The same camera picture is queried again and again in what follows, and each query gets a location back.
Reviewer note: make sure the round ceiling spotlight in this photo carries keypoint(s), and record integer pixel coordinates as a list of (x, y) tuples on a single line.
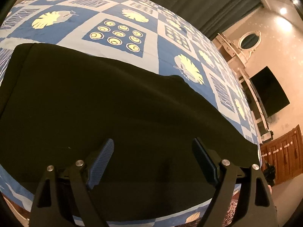
[(283, 10)]

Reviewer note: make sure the black pants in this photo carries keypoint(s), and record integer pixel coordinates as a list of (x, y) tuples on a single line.
[(106, 99)]

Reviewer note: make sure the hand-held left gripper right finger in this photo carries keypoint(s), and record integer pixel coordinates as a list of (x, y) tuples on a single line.
[(206, 163)]

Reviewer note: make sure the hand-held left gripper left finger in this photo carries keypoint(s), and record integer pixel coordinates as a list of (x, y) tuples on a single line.
[(101, 163)]

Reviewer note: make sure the brown wooden cabinet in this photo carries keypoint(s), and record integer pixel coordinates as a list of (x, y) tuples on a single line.
[(284, 156)]

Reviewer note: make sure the black flat television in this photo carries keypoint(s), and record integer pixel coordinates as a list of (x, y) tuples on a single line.
[(269, 92)]

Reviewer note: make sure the dark green curtain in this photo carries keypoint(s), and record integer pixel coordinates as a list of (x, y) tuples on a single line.
[(201, 4)]

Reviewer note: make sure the white television stand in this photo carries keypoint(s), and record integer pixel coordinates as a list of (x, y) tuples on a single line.
[(260, 113)]

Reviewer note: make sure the dark patterned rug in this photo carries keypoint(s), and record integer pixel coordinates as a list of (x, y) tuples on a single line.
[(233, 210)]

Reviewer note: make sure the blue patterned bed sheet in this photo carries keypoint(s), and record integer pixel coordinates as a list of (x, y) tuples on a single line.
[(151, 52)]

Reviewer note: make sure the white vanity dresser with mirror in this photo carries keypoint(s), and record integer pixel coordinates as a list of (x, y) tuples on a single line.
[(233, 52)]

